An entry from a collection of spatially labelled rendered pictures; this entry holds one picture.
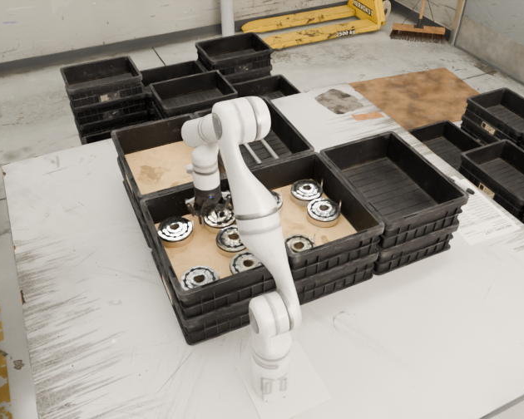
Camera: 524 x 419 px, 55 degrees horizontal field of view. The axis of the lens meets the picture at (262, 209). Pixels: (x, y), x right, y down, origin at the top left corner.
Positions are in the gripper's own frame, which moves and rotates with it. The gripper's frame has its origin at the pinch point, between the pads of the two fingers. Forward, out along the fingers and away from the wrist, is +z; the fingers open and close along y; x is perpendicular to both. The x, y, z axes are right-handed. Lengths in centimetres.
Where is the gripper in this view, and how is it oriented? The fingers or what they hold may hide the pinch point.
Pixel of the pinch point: (210, 218)
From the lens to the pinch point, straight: 154.4
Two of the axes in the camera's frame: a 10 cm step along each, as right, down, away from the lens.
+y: 9.5, -2.1, 2.4
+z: 0.0, 7.4, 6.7
